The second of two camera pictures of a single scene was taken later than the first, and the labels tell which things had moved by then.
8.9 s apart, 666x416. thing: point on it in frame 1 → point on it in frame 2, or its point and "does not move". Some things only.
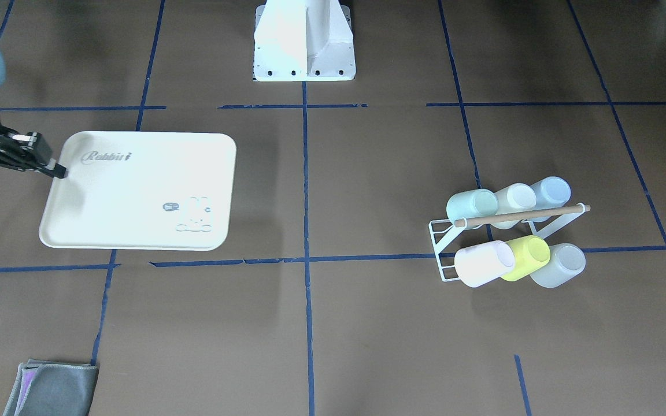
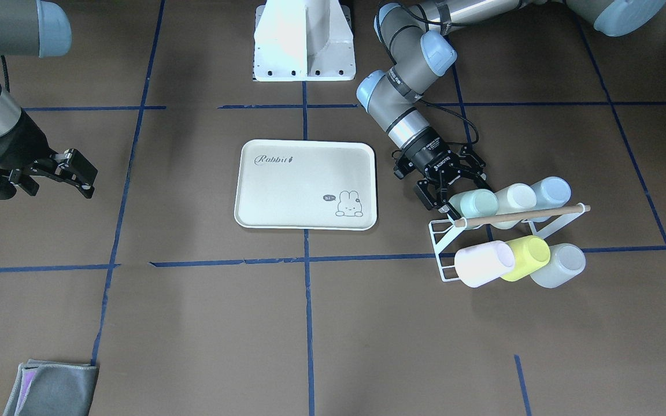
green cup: [475, 203] does not move
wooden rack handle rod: [467, 221] does not move
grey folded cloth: [50, 388] does not move
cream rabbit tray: [141, 190] → [324, 185]
